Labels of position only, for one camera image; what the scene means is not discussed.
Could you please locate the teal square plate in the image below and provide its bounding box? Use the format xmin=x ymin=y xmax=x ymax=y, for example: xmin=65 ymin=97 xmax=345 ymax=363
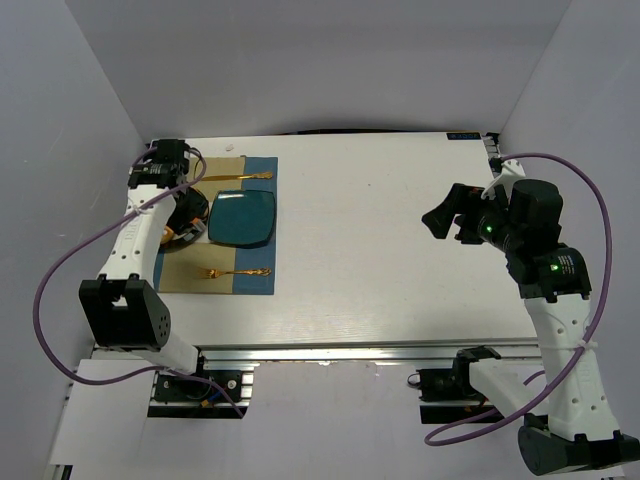
xmin=207 ymin=190 xmax=277 ymax=248

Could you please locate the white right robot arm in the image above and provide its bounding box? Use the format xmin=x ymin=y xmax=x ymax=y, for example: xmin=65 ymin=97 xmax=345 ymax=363
xmin=422 ymin=179 xmax=639 ymax=476

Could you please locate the small orange bread roll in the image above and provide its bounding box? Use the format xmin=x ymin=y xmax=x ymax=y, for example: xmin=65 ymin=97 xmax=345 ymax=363
xmin=160 ymin=226 xmax=174 ymax=245

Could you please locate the dark round bread plate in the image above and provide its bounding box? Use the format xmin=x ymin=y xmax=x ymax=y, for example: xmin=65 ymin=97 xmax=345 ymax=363
xmin=159 ymin=187 xmax=210 ymax=251

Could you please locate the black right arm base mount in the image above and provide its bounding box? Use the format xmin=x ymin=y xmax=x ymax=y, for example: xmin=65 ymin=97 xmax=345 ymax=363
xmin=407 ymin=346 xmax=502 ymax=425

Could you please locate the blue and beige placemat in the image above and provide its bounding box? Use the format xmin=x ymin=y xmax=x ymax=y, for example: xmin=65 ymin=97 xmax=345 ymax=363
xmin=153 ymin=156 xmax=278 ymax=295

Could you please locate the aluminium table edge rail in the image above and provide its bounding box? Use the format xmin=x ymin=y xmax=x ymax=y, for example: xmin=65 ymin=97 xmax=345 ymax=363
xmin=92 ymin=339 xmax=546 ymax=366

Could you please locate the blue label sticker right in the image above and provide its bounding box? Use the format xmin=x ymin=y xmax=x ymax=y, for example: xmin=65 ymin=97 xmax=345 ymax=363
xmin=446 ymin=132 xmax=482 ymax=141

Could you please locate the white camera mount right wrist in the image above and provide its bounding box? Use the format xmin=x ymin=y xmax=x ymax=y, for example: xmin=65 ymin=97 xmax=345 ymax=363
xmin=481 ymin=157 xmax=526 ymax=200

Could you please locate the gold butter knife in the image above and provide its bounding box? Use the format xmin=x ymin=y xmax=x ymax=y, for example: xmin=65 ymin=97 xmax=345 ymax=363
xmin=200 ymin=171 xmax=274 ymax=182

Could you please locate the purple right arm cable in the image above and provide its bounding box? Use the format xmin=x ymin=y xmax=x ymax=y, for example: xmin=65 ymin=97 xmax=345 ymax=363
xmin=423 ymin=151 xmax=612 ymax=446

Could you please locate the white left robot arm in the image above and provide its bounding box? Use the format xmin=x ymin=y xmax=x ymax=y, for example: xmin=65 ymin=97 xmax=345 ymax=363
xmin=79 ymin=139 xmax=199 ymax=374

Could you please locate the gold fork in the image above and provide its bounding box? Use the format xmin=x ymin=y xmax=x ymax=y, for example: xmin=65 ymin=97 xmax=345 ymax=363
xmin=198 ymin=267 xmax=272 ymax=279

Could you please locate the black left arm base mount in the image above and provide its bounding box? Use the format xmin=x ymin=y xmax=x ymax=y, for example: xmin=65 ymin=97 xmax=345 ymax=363
xmin=147 ymin=369 xmax=254 ymax=420

